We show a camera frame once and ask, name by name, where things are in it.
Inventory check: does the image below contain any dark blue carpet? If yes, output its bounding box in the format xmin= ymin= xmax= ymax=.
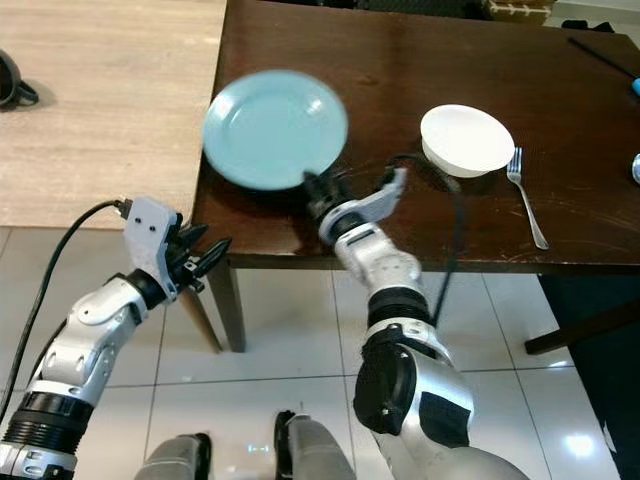
xmin=538 ymin=272 xmax=640 ymax=480

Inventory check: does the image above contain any long black stick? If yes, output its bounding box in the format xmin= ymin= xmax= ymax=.
xmin=567 ymin=37 xmax=640 ymax=79

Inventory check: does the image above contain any white bowl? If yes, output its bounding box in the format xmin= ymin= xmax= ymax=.
xmin=420 ymin=104 xmax=516 ymax=179

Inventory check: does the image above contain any grey robot left leg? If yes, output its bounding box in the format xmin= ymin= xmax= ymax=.
xmin=135 ymin=432 xmax=211 ymax=480

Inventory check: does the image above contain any dark brown wooden table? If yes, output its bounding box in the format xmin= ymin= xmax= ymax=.
xmin=190 ymin=0 xmax=640 ymax=357

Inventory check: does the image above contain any light wooden table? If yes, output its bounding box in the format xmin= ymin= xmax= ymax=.
xmin=0 ymin=0 xmax=228 ymax=353

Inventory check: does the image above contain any light blue plate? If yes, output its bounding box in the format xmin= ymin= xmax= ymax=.
xmin=202 ymin=70 xmax=350 ymax=191

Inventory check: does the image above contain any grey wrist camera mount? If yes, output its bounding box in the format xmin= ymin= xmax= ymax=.
xmin=358 ymin=165 xmax=409 ymax=229
xmin=125 ymin=196 xmax=184 ymax=293

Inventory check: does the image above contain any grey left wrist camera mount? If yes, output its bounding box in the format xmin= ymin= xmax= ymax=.
xmin=125 ymin=196 xmax=184 ymax=293

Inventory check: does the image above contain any silver fork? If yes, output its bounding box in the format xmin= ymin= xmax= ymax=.
xmin=506 ymin=147 xmax=552 ymax=252

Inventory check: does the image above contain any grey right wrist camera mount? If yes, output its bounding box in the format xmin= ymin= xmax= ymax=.
xmin=358 ymin=165 xmax=409 ymax=229

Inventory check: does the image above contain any black cup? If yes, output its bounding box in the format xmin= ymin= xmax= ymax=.
xmin=0 ymin=50 xmax=40 ymax=110

